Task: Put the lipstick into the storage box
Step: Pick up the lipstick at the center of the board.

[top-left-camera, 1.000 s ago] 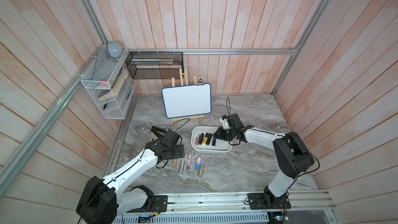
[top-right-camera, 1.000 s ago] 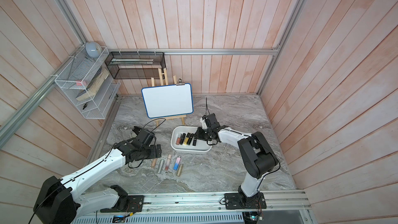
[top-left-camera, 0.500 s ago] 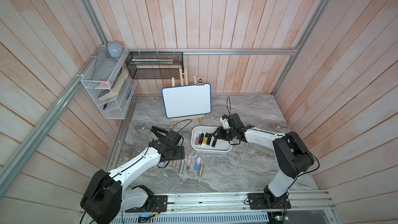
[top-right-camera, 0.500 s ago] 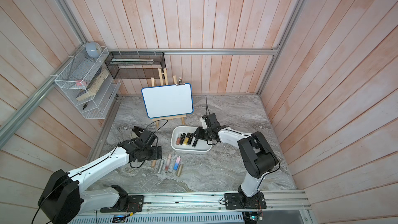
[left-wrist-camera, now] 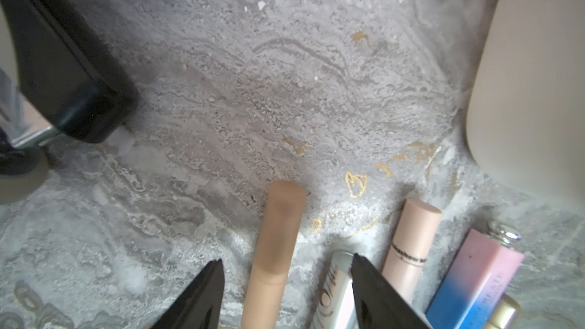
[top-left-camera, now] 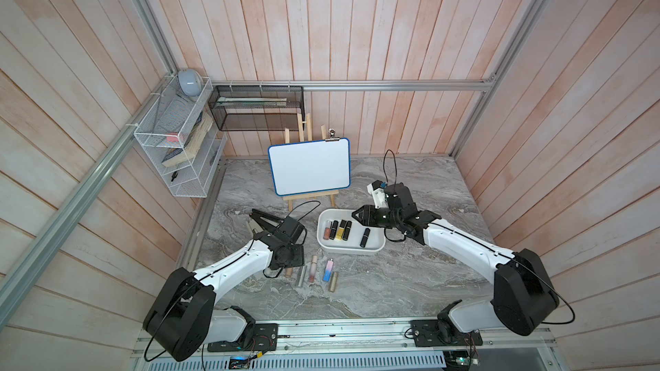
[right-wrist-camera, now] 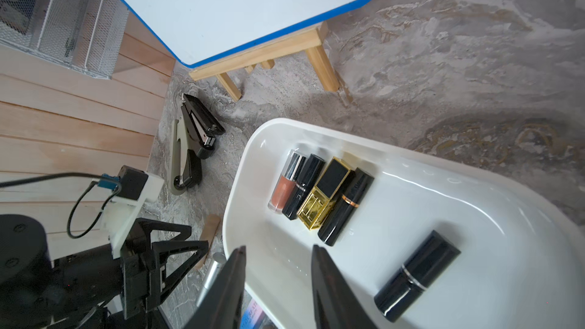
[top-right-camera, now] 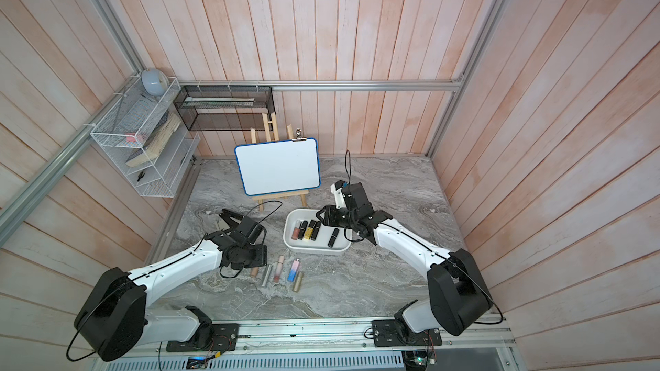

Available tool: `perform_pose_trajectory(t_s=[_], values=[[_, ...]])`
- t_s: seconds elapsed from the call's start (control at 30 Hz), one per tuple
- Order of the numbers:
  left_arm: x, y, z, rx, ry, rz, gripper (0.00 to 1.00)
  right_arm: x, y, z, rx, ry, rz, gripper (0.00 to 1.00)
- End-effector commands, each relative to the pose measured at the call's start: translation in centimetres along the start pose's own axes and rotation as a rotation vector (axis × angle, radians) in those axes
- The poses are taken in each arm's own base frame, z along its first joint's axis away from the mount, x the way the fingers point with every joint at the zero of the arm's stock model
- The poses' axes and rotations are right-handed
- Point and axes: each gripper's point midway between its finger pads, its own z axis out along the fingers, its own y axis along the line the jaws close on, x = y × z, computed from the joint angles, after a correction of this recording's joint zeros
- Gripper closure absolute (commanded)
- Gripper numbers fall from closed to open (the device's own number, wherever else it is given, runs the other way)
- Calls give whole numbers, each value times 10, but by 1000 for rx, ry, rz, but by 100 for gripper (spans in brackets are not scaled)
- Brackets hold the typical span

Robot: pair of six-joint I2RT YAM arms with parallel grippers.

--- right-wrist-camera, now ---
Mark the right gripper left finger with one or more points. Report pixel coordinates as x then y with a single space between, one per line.
222 306

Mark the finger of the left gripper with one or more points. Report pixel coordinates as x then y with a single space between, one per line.
163 284
139 236

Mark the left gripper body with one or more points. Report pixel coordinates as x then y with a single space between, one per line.
141 283

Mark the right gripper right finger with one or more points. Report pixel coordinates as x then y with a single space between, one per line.
335 305

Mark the gold black square lipstick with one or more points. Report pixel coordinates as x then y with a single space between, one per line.
324 194

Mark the black lipstick gold band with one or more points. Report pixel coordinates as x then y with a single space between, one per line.
348 203

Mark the black lipstick silver band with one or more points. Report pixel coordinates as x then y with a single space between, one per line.
415 276

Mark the red lip gloss tube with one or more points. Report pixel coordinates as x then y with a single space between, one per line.
287 181

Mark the black lipstick tube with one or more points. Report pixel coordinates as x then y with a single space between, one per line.
305 182

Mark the white storage box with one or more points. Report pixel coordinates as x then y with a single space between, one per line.
521 261

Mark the silver lipstick tube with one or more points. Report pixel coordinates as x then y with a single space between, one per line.
218 261

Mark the beige lipstick tube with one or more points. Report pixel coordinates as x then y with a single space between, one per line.
208 234

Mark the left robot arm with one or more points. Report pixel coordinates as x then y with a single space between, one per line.
92 288

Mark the pink blue lipstick tube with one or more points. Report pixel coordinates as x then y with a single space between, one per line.
253 316

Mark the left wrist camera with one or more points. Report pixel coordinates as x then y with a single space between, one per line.
119 213

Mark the white wire shelf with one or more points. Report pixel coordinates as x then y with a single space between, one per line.
82 35

